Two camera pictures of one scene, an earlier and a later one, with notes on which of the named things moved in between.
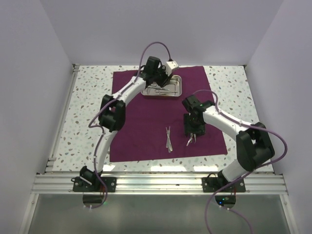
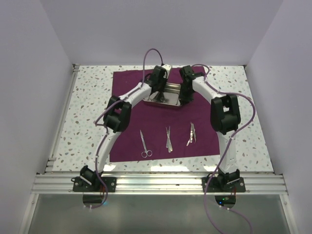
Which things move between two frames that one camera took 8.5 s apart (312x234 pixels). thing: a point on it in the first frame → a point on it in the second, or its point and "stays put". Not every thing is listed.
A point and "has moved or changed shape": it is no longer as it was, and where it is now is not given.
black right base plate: x=211 y=185 stays put
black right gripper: x=188 y=128 → x=183 y=99
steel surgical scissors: x=157 y=89 has moved or changed shape
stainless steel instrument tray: x=173 y=87 has moved or changed shape
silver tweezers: x=168 y=144 stays put
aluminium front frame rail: x=156 y=183 stays put
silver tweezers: x=190 y=140 stays put
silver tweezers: x=168 y=144 stays put
